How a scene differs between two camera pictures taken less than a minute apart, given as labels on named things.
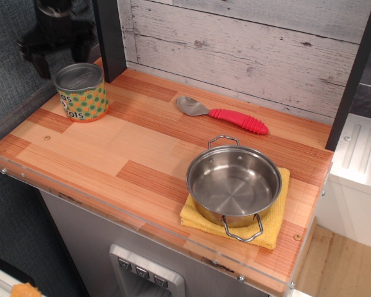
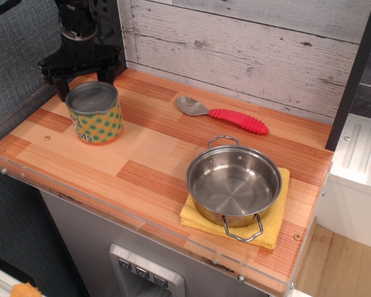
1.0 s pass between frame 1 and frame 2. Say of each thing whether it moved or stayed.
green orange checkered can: moved
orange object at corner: stayed
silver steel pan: stayed
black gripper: moved
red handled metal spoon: stayed
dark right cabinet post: stayed
